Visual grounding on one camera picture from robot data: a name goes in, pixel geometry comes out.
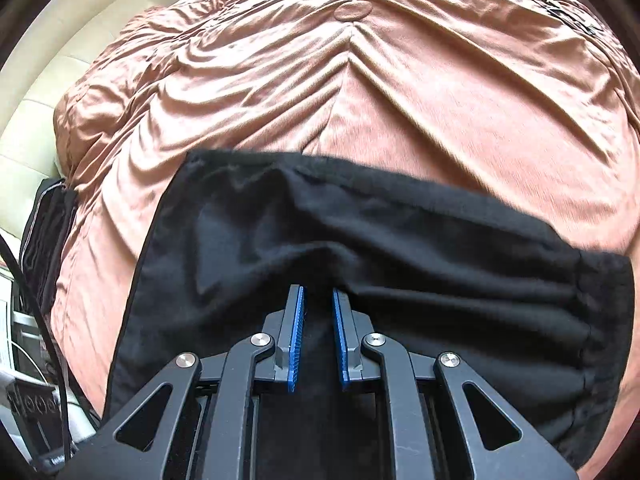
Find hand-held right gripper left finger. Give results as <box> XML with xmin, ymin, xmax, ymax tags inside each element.
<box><xmin>65</xmin><ymin>284</ymin><xmax>306</xmax><ymax>480</ymax></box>

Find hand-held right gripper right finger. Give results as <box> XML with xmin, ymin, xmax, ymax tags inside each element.
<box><xmin>331</xmin><ymin>287</ymin><xmax>578</xmax><ymax>480</ymax></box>

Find black pants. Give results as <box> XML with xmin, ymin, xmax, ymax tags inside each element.
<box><xmin>102</xmin><ymin>149</ymin><xmax>636</xmax><ymax>480</ymax></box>

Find brown blanket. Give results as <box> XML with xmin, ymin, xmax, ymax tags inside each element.
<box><xmin>50</xmin><ymin>0</ymin><xmax>640</xmax><ymax>480</ymax></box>

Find stack of folded black clothes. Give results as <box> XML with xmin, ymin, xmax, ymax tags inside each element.
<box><xmin>20</xmin><ymin>177</ymin><xmax>78</xmax><ymax>321</ymax></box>

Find white drawer unit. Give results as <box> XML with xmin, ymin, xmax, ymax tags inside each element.
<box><xmin>0</xmin><ymin>280</ymin><xmax>51</xmax><ymax>386</ymax></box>

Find cream padded headboard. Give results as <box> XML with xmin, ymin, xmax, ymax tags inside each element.
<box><xmin>0</xmin><ymin>0</ymin><xmax>216</xmax><ymax>181</ymax></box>

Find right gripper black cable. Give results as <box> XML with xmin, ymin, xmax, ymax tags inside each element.
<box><xmin>0</xmin><ymin>232</ymin><xmax>101</xmax><ymax>456</ymax></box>

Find black cables on bed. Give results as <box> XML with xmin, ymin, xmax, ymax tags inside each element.
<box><xmin>520</xmin><ymin>0</ymin><xmax>596</xmax><ymax>36</ymax></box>

